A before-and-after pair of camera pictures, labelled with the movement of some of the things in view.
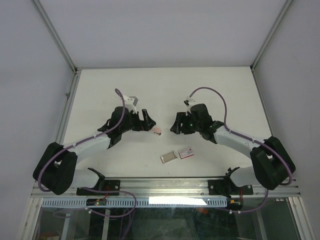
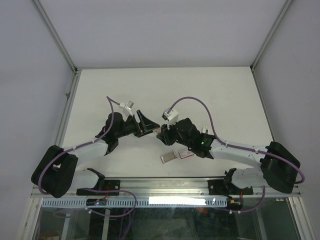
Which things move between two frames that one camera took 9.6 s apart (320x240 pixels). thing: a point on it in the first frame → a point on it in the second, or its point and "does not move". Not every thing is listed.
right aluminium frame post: [284, 9] does not move
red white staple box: [186, 153] does not move
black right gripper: [181, 117] → [165, 131]
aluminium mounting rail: [169, 188] does not move
